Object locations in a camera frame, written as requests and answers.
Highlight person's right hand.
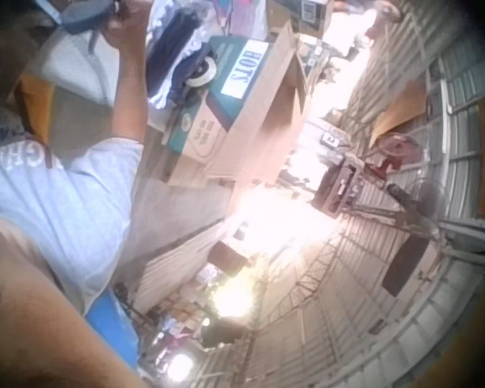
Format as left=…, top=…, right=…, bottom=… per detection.
left=103, top=0, right=156, bottom=50

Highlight grey blue garment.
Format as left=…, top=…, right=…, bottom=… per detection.
left=35, top=0, right=120, bottom=54

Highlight stack of folded navy clothes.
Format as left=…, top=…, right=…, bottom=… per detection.
left=145, top=6, right=213, bottom=110

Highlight white cloth bundle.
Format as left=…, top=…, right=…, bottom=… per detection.
left=25, top=31, right=116, bottom=108

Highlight white tape roll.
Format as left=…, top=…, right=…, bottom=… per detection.
left=184, top=56, right=218, bottom=87

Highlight orange brown bag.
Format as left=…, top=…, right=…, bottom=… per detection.
left=14, top=76, right=58, bottom=145

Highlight teal and white cardboard box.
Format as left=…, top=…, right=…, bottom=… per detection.
left=163, top=35, right=271, bottom=162

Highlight brown carton with white label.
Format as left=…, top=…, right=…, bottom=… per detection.
left=264, top=0, right=335, bottom=39

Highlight large brown cardboard carton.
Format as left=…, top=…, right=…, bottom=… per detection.
left=166, top=20, right=310, bottom=188

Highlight white sign with black letter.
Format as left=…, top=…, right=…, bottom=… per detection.
left=319, top=129, right=342, bottom=149

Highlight small brown box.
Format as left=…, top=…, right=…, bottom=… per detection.
left=206, top=240, right=253, bottom=274

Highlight dark market cart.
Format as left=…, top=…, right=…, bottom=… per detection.
left=313, top=152, right=369, bottom=219

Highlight orange brown awning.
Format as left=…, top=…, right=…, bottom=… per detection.
left=368, top=78, right=428, bottom=149

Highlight blue tarp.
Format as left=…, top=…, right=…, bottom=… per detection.
left=84, top=291, right=141, bottom=369

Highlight red standing fan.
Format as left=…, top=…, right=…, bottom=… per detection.
left=367, top=132, right=424, bottom=175

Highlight distant market stall goods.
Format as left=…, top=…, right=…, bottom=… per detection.
left=140, top=262, right=259, bottom=385

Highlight grey standing fan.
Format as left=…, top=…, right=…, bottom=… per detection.
left=386, top=179, right=452, bottom=227

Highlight black board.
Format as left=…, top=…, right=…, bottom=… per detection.
left=381, top=233, right=434, bottom=298

